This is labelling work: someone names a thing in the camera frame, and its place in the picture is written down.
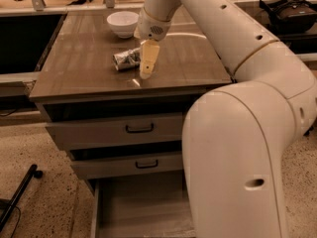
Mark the black stand leg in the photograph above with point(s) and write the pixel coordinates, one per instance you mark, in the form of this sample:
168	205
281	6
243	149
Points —
8	205

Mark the top drawer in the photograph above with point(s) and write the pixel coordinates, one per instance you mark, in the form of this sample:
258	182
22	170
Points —
118	131

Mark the grey drawer cabinet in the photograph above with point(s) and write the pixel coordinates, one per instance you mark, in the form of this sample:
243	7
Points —
79	80

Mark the rolling side table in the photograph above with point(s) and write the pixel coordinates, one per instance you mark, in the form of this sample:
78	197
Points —
303	44

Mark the open bottom drawer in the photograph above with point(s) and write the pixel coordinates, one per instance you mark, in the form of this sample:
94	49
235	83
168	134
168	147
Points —
142	206

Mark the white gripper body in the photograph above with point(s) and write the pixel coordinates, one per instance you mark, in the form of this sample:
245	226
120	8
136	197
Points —
151	27

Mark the silver redbull can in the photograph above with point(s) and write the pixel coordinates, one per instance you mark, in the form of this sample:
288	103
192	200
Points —
127	59

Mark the middle drawer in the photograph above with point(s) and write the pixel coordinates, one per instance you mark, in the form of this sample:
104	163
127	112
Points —
128	165

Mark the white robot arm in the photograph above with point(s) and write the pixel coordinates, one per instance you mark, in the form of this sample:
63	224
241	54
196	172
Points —
233	137

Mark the white ceramic bowl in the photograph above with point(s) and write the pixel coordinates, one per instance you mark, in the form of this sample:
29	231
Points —
123	23

